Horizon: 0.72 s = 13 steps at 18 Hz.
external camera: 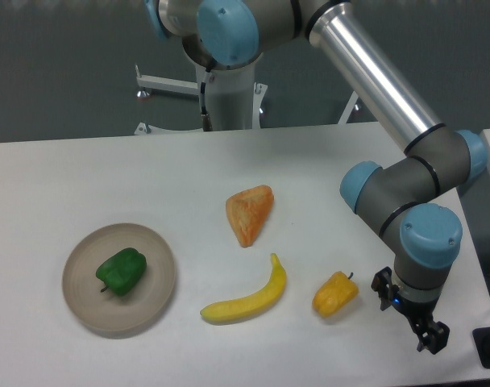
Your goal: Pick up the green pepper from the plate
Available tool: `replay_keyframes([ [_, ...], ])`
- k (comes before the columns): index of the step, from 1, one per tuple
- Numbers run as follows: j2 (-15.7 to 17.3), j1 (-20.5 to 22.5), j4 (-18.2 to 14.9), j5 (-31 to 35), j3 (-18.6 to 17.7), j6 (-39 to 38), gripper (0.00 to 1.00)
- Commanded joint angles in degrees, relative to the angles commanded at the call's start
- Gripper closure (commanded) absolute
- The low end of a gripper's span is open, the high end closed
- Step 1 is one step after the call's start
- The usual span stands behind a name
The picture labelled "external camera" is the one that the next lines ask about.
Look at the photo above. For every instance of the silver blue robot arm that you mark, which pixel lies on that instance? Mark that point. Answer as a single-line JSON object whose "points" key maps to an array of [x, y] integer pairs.
{"points": [[223, 38]]}

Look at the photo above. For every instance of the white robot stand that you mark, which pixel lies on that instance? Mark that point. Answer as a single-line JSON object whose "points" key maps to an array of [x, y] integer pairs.
{"points": [[228, 99]]}

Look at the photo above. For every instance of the yellow bell pepper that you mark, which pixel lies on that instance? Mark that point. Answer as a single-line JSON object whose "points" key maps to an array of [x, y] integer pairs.
{"points": [[334, 294]]}

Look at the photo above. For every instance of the orange triangular pastry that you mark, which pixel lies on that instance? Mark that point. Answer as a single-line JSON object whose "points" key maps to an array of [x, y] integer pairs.
{"points": [[247, 212]]}

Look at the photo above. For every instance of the beige round plate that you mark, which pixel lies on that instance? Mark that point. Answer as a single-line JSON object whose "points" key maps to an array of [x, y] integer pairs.
{"points": [[107, 314]]}

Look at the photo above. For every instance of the yellow banana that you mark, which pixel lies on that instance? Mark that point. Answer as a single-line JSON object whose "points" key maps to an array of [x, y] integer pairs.
{"points": [[252, 305]]}

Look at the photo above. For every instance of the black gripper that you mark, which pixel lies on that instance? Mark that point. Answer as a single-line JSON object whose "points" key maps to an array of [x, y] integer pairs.
{"points": [[417, 305]]}

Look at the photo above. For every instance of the green bell pepper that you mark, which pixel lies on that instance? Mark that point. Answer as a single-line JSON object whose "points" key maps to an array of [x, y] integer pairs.
{"points": [[121, 272]]}

